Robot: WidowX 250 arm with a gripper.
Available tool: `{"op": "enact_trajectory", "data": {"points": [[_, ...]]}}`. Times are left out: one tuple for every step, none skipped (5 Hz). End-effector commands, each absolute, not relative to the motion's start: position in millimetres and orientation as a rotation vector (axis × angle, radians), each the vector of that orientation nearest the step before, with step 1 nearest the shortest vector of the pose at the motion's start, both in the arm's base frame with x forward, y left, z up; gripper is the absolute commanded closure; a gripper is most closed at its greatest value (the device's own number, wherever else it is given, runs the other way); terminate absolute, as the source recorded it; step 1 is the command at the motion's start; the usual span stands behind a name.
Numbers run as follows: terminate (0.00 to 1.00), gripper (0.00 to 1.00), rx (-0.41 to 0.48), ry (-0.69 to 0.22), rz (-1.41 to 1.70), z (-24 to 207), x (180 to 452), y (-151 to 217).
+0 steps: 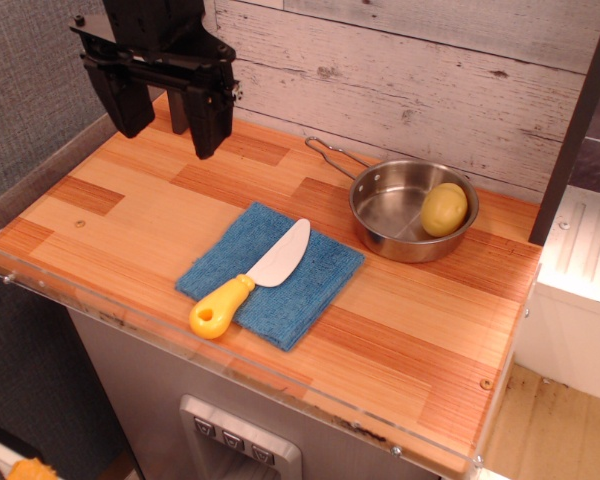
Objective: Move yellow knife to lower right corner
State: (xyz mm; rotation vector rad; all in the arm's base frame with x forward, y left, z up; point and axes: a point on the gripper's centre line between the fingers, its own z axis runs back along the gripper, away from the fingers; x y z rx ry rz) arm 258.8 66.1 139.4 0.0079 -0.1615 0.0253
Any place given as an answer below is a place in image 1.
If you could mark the yellow handled plastic knife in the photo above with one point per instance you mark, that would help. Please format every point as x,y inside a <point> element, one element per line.
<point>211,316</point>

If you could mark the dark post bracket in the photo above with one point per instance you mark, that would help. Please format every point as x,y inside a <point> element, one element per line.
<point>179,121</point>

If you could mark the yellow object lower left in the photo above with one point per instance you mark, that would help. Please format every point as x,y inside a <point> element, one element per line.
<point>31,469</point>

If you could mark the dark vertical post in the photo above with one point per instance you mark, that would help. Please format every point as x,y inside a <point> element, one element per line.
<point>583,113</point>

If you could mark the clear acrylic guard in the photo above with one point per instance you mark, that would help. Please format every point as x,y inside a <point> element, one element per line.
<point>407,359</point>

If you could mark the steel saucepan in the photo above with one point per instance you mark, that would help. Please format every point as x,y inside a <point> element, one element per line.
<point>386,200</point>

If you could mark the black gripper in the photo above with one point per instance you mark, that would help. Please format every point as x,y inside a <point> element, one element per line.
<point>163,43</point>

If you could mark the yellow potato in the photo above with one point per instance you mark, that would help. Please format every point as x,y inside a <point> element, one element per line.
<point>443,210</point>

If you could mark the silver dispenser panel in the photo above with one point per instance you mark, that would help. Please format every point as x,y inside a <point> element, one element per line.
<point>225,446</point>

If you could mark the blue cloth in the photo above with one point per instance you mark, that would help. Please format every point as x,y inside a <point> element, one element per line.
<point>296,273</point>

